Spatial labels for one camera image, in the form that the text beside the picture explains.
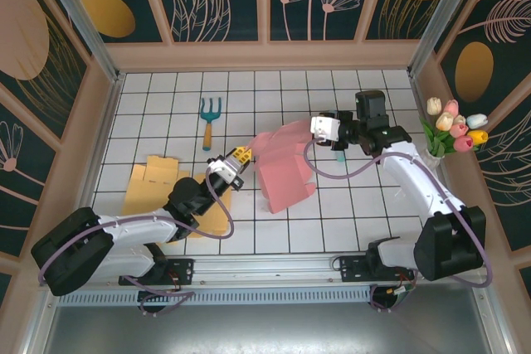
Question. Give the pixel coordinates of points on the pink paper box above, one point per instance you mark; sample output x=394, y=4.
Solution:
x=282, y=171

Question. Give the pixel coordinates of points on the yellow paper box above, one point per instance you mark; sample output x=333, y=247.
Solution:
x=145, y=188

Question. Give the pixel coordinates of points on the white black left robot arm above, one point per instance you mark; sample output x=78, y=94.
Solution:
x=137, y=231

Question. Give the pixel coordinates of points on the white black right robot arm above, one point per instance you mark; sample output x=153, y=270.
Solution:
x=419, y=180

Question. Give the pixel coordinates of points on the light teal garden trowel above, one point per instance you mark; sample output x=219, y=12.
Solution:
x=340, y=158

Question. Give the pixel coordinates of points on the white ribbed vase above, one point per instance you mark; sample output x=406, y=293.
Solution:
x=435, y=160

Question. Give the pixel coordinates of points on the artificial tulip bouquet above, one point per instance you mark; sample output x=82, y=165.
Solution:
x=458, y=130

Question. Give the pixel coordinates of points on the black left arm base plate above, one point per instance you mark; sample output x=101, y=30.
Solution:
x=184, y=271

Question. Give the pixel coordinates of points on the aluminium mounting rail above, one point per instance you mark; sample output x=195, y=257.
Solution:
x=265, y=267

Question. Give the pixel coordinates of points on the aluminium right corner post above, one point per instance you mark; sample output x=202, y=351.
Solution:
x=440, y=18

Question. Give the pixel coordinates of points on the aluminium corner post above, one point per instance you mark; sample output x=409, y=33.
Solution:
x=440, y=18
x=88, y=26

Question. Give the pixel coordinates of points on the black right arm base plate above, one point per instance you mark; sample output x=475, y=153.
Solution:
x=352, y=269

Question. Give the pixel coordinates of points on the aluminium left corner post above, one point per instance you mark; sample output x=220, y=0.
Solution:
x=88, y=26

